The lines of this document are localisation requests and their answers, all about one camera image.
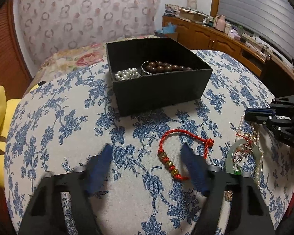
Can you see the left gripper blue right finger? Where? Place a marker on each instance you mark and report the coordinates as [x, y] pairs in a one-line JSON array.
[[197, 168]]

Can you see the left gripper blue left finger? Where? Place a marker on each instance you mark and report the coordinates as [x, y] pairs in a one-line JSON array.
[[97, 169]]

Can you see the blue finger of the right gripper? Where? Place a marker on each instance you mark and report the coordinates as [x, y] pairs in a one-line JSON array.
[[258, 115]]

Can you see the green jade bangle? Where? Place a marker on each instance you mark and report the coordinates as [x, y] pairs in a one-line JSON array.
[[244, 155]]

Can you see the black jewelry box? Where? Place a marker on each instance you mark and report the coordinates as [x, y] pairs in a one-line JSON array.
[[150, 92]]

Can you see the pink kettle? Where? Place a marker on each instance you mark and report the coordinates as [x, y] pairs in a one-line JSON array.
[[220, 23]]

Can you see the wooden sideboard cabinet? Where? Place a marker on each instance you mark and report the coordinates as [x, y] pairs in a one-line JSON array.
[[266, 66]]

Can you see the silver bangle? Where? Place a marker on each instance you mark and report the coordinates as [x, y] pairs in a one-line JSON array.
[[149, 68]]

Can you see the grey window blind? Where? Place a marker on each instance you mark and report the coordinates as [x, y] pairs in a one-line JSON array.
[[271, 19]]

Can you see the floral bed quilt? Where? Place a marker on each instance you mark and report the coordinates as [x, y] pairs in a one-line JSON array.
[[68, 60]]

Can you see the cardboard box on cabinet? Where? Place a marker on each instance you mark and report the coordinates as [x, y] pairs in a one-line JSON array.
[[191, 15]]

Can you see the blue tissue box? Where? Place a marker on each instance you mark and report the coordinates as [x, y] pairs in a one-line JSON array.
[[167, 32]]

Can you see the wooden louvered wardrobe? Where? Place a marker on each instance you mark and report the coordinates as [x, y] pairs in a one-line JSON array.
[[14, 74]]

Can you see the patterned sheer curtain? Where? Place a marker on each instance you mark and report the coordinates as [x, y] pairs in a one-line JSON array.
[[49, 26]]

